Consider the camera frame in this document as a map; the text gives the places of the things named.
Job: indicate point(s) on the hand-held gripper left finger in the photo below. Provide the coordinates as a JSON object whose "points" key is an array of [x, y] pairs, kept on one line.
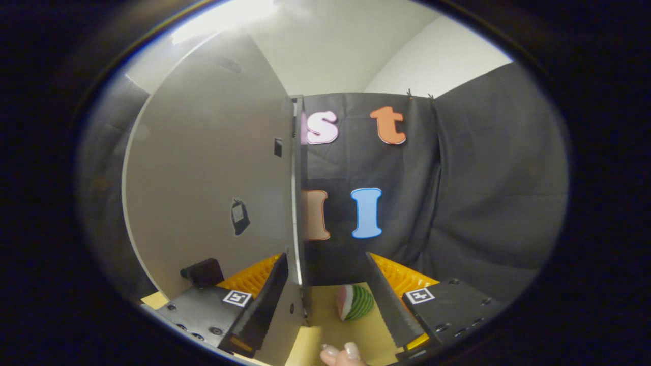
{"points": [[264, 305]]}

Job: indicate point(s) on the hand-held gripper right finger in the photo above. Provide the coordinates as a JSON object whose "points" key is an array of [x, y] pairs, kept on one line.
{"points": [[389, 305]]}

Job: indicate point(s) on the grey shoe cabinet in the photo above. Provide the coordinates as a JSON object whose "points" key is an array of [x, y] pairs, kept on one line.
{"points": [[300, 173]]}

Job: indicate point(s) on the white shoe cabinet door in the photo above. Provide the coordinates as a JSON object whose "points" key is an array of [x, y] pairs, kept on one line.
{"points": [[203, 152]]}

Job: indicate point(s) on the watermelon slice toy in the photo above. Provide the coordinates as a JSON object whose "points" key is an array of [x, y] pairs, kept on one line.
{"points": [[356, 303]]}

